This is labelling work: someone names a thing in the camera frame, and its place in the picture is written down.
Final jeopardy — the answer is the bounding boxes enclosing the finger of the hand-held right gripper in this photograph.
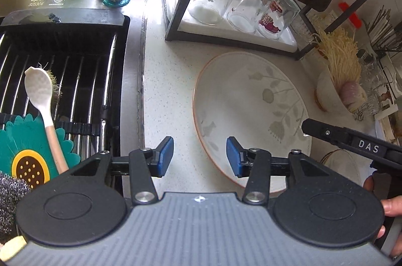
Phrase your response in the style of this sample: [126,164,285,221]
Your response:
[301,118,351,148]

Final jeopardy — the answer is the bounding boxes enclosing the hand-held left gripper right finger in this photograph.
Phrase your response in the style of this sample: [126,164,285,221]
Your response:
[226,136,329,204]

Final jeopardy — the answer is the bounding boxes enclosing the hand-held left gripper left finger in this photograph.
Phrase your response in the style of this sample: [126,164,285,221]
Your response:
[70,136,175,205]

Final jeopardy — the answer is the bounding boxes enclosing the white floral plate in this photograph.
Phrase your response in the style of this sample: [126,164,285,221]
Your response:
[192,51,313,194]

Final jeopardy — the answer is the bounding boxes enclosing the person's right hand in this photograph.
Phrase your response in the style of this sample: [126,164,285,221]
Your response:
[363,175,402,258]

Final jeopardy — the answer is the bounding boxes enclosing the white dish brown rim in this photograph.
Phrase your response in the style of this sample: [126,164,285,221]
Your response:
[320,149,362,188]

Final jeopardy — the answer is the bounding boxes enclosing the purple onion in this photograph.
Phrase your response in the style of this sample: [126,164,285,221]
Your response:
[339,81,366,106]

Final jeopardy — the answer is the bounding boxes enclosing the stainless steel sink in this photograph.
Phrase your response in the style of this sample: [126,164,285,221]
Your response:
[0,0,149,191]

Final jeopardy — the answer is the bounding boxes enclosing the red printed drinking glass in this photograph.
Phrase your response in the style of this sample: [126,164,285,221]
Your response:
[258,0,301,40]

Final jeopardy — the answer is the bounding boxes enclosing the bundle of chopsticks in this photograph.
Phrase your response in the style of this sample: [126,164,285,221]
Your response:
[366,5,402,56]

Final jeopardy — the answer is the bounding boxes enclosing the red lid glass jar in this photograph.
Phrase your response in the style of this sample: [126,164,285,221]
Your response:
[337,2,365,31]

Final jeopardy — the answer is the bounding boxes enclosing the black roll-up drain rack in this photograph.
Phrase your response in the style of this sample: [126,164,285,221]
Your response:
[0,10,131,160]

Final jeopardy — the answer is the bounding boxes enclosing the bristle brush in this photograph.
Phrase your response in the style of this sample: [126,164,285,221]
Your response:
[41,63,63,103]

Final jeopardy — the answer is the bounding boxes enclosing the white rack tray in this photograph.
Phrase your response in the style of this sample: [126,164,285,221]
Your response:
[165,0,299,53]

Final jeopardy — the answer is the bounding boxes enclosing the black metal rack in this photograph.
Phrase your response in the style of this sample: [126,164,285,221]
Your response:
[159,0,402,61]

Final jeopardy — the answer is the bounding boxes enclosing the teal sunflower silicone mat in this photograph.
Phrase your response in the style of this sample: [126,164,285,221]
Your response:
[0,114,82,191]

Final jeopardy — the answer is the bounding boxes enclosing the steel wool scrubber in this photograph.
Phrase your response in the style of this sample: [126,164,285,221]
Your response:
[0,170,32,241]

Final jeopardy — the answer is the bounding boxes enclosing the yellow sponge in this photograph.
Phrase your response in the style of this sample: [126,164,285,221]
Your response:
[0,236,27,262]

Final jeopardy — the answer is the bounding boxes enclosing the wire rack with glass cups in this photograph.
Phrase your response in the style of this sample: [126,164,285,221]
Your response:
[356,46,394,116]

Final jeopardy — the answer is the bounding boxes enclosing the white silicone brush wooden handle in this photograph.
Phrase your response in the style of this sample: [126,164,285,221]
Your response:
[24,67,70,174]

